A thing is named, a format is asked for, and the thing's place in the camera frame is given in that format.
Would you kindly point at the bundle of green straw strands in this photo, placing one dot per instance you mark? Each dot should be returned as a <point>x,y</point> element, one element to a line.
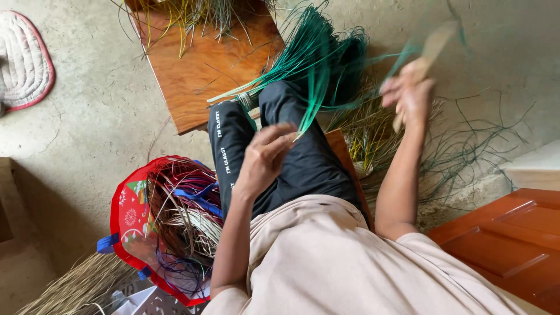
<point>315,57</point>

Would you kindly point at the heap of yellow-green grass strands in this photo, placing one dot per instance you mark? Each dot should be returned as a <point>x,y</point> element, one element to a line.
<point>192,13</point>

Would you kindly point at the person's right fingers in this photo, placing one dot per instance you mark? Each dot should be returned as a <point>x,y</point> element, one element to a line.
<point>390,94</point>

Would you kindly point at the pale wooden stick tool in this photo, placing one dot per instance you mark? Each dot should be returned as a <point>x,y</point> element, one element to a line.
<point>437,41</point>

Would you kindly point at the white patterned bag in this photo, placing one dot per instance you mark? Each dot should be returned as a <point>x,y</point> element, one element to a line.
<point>148,304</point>

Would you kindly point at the brown wooden stool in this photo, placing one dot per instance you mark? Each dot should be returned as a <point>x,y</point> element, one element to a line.
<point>343,151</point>

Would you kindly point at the orange-brown wooden door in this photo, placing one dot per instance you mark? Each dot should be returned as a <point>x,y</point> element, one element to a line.
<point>512,245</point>

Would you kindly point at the person's black trousers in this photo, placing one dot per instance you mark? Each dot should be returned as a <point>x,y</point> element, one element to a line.
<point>306,166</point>

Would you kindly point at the pink quilted mat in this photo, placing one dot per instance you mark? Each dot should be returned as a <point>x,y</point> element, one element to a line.
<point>22,65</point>

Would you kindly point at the person's left hand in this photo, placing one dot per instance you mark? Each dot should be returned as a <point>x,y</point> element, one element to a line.
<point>262,164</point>

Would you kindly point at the heap of loose straw strands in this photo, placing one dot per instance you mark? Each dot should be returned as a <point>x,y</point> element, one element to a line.
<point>372,131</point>

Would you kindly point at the person's beige shirt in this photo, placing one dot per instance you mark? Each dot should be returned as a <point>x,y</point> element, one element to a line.
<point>328,262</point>

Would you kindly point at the bundle of mixed coloured strands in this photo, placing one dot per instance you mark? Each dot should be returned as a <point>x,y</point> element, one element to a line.
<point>183,210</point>

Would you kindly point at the red printed bag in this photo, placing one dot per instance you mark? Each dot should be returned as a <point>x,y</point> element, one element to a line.
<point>127,218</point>

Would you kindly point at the brown wooden table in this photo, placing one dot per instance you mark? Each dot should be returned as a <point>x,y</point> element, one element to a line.
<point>205,87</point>

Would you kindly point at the person's right hand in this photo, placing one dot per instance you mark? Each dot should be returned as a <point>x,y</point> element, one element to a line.
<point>411,94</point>

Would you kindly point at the person's left fingers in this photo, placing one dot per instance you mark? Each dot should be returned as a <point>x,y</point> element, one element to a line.
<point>280,131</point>

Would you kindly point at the heap of tan dry straw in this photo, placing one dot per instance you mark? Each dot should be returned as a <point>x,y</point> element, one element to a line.
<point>83,284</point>

